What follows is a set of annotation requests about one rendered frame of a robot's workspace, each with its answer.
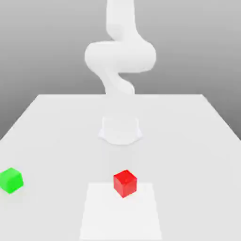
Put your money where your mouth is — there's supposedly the small red cube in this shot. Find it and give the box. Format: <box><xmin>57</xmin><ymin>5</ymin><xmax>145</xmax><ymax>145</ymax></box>
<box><xmin>113</xmin><ymin>169</ymin><xmax>138</xmax><ymax>199</ymax></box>

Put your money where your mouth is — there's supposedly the small green cube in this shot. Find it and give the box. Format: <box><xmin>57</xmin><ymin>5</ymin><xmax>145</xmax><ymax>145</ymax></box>
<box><xmin>0</xmin><ymin>167</ymin><xmax>24</xmax><ymax>194</ymax></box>

